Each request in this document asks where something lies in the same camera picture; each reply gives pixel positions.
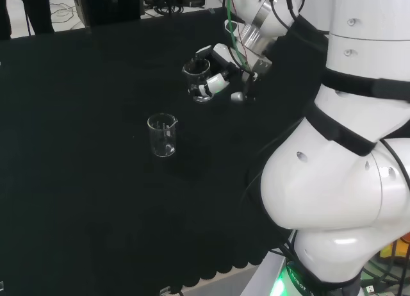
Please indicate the yellow stop button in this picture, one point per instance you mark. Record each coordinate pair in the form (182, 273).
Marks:
(400, 244)

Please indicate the black bench cloth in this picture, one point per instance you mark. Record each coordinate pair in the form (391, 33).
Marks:
(96, 180)

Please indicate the metal equipment cabinet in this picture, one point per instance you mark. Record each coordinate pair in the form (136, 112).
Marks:
(109, 4)

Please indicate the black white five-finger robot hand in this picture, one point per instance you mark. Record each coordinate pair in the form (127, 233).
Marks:
(224, 57)

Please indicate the clear glass beaker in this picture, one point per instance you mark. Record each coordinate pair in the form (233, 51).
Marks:
(192, 79)
(163, 145)

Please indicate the clear cloth clip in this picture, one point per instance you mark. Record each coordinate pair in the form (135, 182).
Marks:
(1, 285)
(165, 290)
(211, 11)

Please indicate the person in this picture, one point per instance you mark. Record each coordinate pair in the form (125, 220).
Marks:
(38, 11)

